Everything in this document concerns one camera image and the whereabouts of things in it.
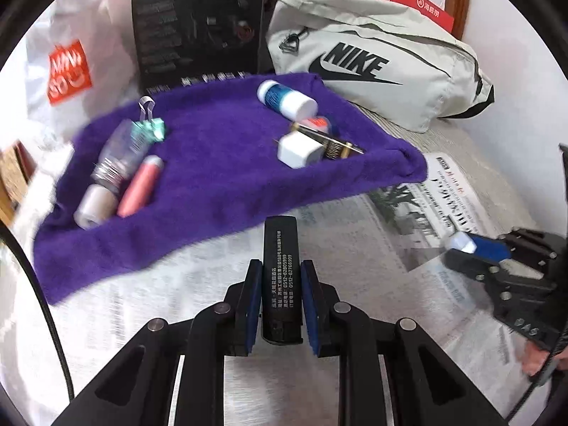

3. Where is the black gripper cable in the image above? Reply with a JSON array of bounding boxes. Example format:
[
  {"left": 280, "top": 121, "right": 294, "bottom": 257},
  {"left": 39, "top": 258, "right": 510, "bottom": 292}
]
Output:
[{"left": 506, "top": 346, "right": 568, "bottom": 422}]

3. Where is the newspaper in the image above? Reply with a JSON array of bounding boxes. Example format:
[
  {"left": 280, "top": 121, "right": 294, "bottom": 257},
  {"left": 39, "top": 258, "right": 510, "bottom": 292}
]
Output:
[{"left": 102, "top": 151, "right": 542, "bottom": 426}]

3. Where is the white cylindrical cap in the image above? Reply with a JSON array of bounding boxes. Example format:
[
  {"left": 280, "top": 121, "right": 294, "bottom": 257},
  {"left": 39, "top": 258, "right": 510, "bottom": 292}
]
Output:
[{"left": 73, "top": 184, "right": 117, "bottom": 230}]

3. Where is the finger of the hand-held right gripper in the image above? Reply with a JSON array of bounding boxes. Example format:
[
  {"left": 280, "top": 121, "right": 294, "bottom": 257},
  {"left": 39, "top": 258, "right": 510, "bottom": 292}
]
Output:
[
  {"left": 468, "top": 228, "right": 557, "bottom": 262},
  {"left": 444, "top": 248, "right": 507, "bottom": 284}
]

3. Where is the pink tube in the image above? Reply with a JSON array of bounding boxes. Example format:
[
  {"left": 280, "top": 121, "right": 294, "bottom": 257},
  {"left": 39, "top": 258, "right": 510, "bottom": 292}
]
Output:
[{"left": 116, "top": 154, "right": 165, "bottom": 218}]

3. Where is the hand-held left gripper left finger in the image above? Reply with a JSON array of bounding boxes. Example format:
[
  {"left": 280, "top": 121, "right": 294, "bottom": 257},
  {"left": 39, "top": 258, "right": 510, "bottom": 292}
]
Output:
[{"left": 51, "top": 258, "right": 263, "bottom": 426}]

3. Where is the purple cloth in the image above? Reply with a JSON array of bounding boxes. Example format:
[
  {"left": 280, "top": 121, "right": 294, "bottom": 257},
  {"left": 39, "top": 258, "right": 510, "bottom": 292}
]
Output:
[{"left": 33, "top": 72, "right": 429, "bottom": 307}]

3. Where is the person's right hand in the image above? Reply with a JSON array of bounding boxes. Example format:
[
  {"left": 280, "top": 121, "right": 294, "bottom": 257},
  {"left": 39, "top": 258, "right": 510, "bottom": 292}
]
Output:
[{"left": 521, "top": 346, "right": 568, "bottom": 380}]

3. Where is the white shopping bag orange logo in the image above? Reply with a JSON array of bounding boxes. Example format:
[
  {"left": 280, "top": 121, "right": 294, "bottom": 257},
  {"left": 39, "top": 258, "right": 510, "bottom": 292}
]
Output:
[{"left": 24, "top": 0, "right": 143, "bottom": 143}]

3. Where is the black headset box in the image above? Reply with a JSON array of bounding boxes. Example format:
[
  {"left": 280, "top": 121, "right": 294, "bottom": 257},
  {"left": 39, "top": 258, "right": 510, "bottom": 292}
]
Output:
[{"left": 131, "top": 0, "right": 267, "bottom": 92}]

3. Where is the wooden door frame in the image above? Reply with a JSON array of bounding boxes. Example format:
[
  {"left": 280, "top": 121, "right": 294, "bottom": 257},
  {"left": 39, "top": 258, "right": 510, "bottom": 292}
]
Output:
[{"left": 446, "top": 0, "right": 472, "bottom": 40}]

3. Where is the clear plastic pill bottle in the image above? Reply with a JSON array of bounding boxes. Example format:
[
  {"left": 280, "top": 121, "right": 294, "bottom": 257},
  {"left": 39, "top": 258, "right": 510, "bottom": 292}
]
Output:
[{"left": 90, "top": 120, "right": 149, "bottom": 195}]

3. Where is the brass metal tool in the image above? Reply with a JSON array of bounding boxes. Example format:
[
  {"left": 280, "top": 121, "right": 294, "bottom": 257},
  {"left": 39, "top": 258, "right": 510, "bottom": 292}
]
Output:
[{"left": 290, "top": 123, "right": 367, "bottom": 160}]

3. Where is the black rectangular lighter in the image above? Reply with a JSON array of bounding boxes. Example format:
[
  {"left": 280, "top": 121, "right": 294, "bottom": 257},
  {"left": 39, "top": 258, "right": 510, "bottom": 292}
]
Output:
[{"left": 260, "top": 215, "right": 306, "bottom": 346}]

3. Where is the teal binder clip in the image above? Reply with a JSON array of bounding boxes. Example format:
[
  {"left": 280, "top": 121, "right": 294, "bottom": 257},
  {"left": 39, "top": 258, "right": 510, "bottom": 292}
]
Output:
[{"left": 129, "top": 96, "right": 167, "bottom": 143}]

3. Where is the small blue white bottle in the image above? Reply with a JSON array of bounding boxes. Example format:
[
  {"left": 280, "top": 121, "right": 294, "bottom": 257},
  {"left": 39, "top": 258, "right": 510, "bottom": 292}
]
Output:
[{"left": 256, "top": 79, "right": 319, "bottom": 121}]

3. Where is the brown patterned box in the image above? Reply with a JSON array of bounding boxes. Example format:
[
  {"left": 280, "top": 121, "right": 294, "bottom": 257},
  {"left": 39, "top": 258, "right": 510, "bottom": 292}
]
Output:
[{"left": 0, "top": 140, "right": 38, "bottom": 227}]

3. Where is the grey waist bag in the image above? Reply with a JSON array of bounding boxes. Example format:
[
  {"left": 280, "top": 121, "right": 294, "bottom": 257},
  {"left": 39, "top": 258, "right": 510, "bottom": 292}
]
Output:
[{"left": 265, "top": 0, "right": 495, "bottom": 134}]

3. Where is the small red-capped item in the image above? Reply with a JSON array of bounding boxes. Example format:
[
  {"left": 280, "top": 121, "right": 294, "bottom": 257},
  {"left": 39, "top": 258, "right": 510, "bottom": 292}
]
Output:
[{"left": 302, "top": 115, "right": 331, "bottom": 134}]

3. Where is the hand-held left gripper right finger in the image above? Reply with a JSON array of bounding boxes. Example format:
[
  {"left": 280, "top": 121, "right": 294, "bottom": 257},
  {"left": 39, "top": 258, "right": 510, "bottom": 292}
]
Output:
[{"left": 299, "top": 260, "right": 509, "bottom": 426}]

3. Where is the white charger plug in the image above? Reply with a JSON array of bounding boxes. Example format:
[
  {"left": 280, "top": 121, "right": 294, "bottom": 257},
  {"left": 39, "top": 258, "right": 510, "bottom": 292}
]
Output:
[{"left": 277, "top": 131, "right": 327, "bottom": 169}]

